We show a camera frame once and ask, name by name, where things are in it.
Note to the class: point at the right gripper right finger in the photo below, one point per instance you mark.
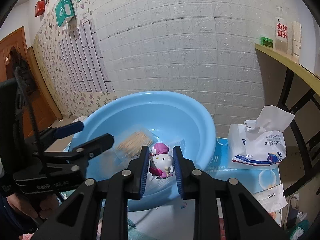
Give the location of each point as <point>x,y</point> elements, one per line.
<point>222,208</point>

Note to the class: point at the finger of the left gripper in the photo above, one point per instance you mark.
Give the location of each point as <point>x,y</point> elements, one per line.
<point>50,135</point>
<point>95,146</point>

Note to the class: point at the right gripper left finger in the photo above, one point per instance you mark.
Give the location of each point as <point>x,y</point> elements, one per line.
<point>99,208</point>

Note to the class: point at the white paper wrapper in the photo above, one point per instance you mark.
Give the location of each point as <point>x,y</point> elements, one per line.
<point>272,199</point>

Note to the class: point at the clear box of toothpicks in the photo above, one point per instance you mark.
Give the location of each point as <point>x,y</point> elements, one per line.
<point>132,144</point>

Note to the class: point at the Hello Kitty figurine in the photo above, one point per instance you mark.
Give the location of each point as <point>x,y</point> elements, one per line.
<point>161,163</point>

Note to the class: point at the person's left hand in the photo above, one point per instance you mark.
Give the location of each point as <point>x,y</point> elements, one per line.
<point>47,206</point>

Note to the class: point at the brown wooden door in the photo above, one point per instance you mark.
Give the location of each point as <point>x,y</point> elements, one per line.
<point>13,51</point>

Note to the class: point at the white rice cooker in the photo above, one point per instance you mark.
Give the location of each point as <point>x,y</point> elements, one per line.
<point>81,119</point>

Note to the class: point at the grey slipper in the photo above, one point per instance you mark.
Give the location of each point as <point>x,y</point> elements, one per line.
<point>292,212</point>

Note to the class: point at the green trash bin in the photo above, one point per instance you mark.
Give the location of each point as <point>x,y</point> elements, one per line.
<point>299,230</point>

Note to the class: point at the soft tissue pack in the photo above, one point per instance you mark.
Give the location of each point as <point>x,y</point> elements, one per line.
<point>259,144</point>

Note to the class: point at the blue plastic basin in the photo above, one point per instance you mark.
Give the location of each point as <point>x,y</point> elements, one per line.
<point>168,116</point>

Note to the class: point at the yellow side table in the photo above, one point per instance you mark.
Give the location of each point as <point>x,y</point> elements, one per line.
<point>293,68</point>

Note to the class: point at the small green box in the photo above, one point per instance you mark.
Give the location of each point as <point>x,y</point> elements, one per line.
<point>265,41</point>

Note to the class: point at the clear bottle red label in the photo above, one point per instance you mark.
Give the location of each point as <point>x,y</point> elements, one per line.
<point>281,31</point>

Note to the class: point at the red wall box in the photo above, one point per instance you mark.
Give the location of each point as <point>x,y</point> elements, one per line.
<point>40,8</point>

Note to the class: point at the green wall tissue holder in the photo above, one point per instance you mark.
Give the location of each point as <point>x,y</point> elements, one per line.
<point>64,12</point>

